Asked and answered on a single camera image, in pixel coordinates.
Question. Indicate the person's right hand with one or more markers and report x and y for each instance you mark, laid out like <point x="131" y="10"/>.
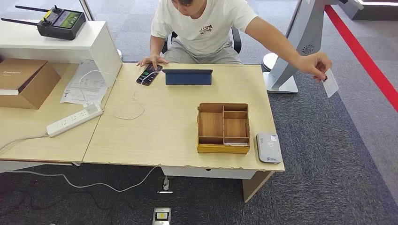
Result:
<point x="154" y="60"/>

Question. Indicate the person's left hand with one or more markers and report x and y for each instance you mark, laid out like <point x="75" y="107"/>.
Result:
<point x="314" y="63"/>

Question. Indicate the black smartphone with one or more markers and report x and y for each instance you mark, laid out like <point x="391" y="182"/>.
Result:
<point x="146" y="77"/>

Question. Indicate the white printed ID card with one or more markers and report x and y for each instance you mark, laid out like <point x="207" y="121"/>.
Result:
<point x="331" y="85"/>

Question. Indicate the person's left forearm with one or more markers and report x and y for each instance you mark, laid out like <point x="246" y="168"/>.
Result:
<point x="281" y="46"/>

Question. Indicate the person's right forearm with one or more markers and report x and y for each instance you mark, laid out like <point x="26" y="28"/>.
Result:
<point x="157" y="46"/>

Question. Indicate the person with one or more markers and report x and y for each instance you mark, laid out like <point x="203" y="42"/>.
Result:
<point x="199" y="18"/>

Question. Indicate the grey card reader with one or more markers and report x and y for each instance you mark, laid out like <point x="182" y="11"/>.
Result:
<point x="269" y="152"/>

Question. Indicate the white room key card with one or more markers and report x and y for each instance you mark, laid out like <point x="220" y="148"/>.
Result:
<point x="236" y="144"/>

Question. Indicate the grey kiosk stand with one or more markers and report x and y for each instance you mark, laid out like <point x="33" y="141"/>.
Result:
<point x="306" y="34"/>

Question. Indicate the white round base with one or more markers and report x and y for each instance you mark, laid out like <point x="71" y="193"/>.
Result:
<point x="119" y="53"/>
<point x="269" y="60"/>

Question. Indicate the blue tablet case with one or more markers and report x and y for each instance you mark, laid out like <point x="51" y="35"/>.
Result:
<point x="186" y="79"/>

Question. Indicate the white desk shelf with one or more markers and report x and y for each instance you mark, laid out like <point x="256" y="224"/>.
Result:
<point x="93" y="40"/>

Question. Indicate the printed white paper sheet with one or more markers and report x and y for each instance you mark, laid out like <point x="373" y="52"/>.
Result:
<point x="90" y="90"/>

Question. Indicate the light wood desk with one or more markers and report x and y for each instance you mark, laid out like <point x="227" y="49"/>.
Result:
<point x="174" y="133"/>
<point x="31" y="146"/>

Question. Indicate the grey lit display platform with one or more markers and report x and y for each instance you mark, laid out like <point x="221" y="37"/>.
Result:
<point x="373" y="12"/>

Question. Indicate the black office chair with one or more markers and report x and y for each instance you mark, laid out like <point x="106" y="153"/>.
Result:
<point x="237" y="40"/>

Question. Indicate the grey metal pole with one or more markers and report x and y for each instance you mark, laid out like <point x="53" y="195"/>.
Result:
<point x="87" y="11"/>

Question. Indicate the wooden compartment organizer box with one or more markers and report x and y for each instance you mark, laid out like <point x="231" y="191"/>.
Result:
<point x="211" y="124"/>

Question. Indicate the white power strip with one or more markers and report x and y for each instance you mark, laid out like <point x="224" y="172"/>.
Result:
<point x="74" y="119"/>

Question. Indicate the black remote controller with antennas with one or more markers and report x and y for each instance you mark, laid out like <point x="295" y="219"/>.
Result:
<point x="59" y="26"/>

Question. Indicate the brown cardboard box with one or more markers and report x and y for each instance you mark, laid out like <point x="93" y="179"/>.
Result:
<point x="34" y="87"/>

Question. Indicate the floor outlet with plug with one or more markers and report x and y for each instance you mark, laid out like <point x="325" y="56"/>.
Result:
<point x="166" y="183"/>

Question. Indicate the silver floor socket box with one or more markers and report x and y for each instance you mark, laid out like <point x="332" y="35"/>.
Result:
<point x="161" y="216"/>

